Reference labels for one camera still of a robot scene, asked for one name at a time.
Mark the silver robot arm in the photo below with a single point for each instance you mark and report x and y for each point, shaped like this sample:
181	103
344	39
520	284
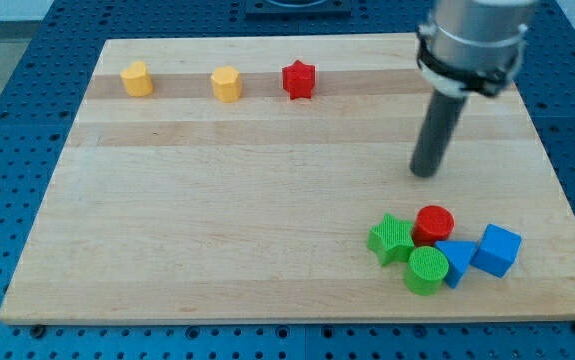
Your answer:
473	46

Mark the blue triangle block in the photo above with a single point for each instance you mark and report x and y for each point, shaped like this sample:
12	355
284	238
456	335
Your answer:
459	254

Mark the red cylinder block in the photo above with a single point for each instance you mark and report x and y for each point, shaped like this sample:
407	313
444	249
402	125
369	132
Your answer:
432	223

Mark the red star block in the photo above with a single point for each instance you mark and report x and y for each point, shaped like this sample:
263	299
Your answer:
298	79

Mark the yellow heart block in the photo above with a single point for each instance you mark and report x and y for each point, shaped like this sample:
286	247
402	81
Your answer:
136	79

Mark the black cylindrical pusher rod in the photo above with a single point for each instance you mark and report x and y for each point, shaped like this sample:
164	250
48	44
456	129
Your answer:
440	121

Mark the blue cube block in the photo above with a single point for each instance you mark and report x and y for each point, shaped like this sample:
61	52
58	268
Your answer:
497	251

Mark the light wooden board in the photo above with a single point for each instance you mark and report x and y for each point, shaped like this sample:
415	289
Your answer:
177	208

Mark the yellow hexagon block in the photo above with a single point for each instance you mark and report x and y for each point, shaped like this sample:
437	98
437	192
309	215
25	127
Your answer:
226	84

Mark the green star block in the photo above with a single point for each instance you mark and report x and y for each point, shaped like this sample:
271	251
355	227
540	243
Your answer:
391	240

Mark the green cylinder block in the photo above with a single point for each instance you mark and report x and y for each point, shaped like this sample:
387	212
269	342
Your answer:
426	269

